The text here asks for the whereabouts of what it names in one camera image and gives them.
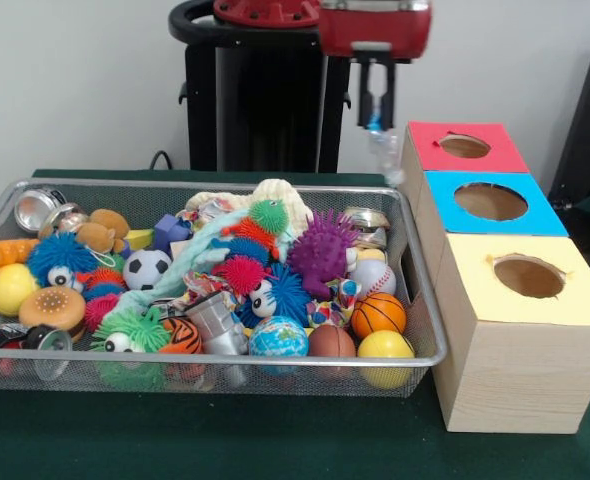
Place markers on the yellow ball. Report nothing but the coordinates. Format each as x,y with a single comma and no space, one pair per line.
385,350

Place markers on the blue spiky toy with eyes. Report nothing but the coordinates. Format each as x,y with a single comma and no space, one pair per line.
280,295

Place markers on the purple spiky monster toy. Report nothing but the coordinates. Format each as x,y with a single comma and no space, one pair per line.
320,250

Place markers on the black and white soccer ball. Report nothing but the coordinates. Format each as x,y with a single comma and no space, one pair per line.
146,269

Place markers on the wooden box with three holes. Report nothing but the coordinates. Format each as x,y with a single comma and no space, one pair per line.
515,380

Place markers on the clear plastic packet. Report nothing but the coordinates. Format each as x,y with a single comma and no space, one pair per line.
386,150

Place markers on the shallow metal mesh bin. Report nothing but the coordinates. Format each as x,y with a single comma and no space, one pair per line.
275,380

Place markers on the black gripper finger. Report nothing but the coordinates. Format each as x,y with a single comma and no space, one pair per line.
389,95
364,92

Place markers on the cream knit cloth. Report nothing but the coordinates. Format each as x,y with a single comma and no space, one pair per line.
275,190

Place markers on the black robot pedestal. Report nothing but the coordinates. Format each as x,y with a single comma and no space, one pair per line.
275,100

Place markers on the globe print ball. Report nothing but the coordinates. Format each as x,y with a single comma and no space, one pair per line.
279,337

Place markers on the blue plastic toy block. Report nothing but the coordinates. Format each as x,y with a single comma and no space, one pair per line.
169,230

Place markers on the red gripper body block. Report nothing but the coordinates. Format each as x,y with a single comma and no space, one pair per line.
375,30

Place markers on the orange basketball toy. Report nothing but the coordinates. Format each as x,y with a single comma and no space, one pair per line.
378,312

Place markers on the green spiky toy with eye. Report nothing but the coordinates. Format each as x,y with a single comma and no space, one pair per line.
130,330

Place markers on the white baseball toy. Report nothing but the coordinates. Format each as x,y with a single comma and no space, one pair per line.
372,277

